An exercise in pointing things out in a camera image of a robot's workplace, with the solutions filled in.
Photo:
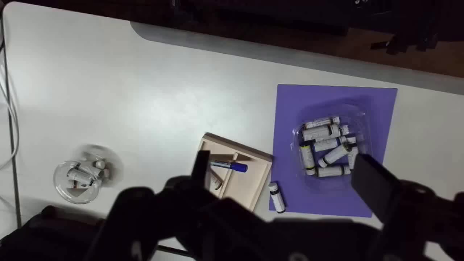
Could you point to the light wooden tray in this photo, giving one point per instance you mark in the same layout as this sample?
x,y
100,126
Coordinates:
x,y
254,174

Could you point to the blue capped marker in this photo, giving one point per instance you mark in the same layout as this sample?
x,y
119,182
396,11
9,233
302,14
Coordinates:
x,y
232,166

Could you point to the white cylinder with dark band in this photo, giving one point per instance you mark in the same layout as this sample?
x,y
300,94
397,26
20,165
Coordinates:
x,y
348,139
326,143
352,156
344,129
307,156
319,132
335,153
80,177
93,166
331,171
319,121
277,197

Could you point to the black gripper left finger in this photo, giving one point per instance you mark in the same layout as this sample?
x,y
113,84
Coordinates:
x,y
200,165

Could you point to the clear plastic box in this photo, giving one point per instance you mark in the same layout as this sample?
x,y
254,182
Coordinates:
x,y
360,116

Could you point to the round clear plastic container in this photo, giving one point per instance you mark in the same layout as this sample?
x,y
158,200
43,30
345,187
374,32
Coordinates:
x,y
65,185

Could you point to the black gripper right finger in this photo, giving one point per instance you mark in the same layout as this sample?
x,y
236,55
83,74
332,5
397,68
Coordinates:
x,y
376,185

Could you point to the black chair base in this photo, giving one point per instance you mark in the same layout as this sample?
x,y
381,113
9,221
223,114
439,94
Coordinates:
x,y
406,33

